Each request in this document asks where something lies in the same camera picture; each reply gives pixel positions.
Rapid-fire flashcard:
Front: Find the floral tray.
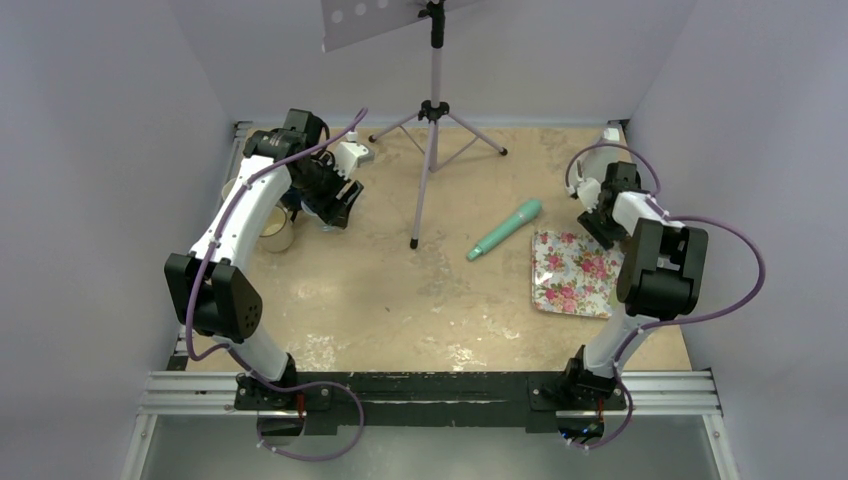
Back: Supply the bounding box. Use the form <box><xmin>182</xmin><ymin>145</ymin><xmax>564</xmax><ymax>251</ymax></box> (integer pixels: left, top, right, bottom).
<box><xmin>531</xmin><ymin>230</ymin><xmax>624</xmax><ymax>319</ymax></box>

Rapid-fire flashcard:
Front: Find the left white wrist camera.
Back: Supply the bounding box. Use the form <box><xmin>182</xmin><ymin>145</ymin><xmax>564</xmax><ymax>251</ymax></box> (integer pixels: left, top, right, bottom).
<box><xmin>333</xmin><ymin>131</ymin><xmax>375</xmax><ymax>179</ymax></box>

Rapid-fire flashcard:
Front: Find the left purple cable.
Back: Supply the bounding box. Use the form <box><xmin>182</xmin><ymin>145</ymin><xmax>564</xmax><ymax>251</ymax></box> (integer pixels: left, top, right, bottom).
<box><xmin>183</xmin><ymin>107</ymin><xmax>366</xmax><ymax>463</ymax></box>

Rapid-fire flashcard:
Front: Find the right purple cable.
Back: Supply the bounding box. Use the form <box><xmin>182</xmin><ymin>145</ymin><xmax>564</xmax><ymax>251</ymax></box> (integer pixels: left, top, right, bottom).
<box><xmin>564</xmin><ymin>140</ymin><xmax>768</xmax><ymax>452</ymax></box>

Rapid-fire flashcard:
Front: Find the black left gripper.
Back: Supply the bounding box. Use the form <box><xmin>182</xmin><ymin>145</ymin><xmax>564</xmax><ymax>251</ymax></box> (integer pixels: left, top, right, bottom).
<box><xmin>293</xmin><ymin>154</ymin><xmax>363</xmax><ymax>228</ymax></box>

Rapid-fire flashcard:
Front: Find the lilac music stand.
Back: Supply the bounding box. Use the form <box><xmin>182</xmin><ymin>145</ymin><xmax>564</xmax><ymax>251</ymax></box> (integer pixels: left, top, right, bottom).
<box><xmin>320</xmin><ymin>0</ymin><xmax>508</xmax><ymax>250</ymax></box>

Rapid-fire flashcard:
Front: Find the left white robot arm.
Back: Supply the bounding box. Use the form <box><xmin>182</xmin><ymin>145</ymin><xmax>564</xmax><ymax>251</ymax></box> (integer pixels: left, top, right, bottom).
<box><xmin>164</xmin><ymin>109</ymin><xmax>364</xmax><ymax>409</ymax></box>

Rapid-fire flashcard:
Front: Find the cream mug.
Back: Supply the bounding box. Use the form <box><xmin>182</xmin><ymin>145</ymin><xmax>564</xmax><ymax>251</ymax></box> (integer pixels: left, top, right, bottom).
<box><xmin>258</xmin><ymin>206</ymin><xmax>294</xmax><ymax>253</ymax></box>

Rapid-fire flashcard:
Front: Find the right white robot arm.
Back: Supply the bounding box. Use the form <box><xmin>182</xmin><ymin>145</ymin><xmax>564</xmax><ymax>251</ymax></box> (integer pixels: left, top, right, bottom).
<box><xmin>561</xmin><ymin>162</ymin><xmax>708</xmax><ymax>407</ymax></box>

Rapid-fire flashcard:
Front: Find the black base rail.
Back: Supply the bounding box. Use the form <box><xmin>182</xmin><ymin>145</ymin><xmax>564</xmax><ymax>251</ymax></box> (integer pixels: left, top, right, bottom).
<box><xmin>234</xmin><ymin>371</ymin><xmax>626</xmax><ymax>435</ymax></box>

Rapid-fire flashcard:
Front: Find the purple cable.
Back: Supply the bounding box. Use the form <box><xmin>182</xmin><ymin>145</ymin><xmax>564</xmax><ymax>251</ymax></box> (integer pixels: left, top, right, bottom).
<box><xmin>564</xmin><ymin>140</ymin><xmax>768</xmax><ymax>452</ymax></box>
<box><xmin>183</xmin><ymin>107</ymin><xmax>366</xmax><ymax>463</ymax></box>

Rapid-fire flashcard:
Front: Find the aluminium frame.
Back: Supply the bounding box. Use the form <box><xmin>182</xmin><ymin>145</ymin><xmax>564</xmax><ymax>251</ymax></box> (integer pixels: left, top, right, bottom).
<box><xmin>119</xmin><ymin>119</ymin><xmax>741</xmax><ymax>480</ymax></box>

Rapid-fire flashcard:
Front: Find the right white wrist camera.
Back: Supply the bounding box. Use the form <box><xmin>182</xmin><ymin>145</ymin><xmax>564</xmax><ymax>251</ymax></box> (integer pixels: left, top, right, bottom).
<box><xmin>575</xmin><ymin>177</ymin><xmax>602</xmax><ymax>212</ymax></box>

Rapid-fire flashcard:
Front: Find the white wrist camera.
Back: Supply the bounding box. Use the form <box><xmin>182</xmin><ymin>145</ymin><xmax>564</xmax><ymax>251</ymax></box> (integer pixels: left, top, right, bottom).
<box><xmin>333</xmin><ymin>131</ymin><xmax>375</xmax><ymax>179</ymax></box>
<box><xmin>575</xmin><ymin>177</ymin><xmax>602</xmax><ymax>212</ymax></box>

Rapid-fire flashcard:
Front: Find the mint green recorder case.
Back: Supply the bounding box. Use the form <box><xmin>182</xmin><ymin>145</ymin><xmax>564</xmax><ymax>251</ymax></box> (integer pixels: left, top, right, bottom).
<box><xmin>466</xmin><ymin>199</ymin><xmax>542</xmax><ymax>261</ymax></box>

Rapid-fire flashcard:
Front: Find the dark blue mug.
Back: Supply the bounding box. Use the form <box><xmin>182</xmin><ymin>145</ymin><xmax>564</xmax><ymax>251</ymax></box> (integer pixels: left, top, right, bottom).
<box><xmin>289</xmin><ymin>190</ymin><xmax>333</xmax><ymax>232</ymax></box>

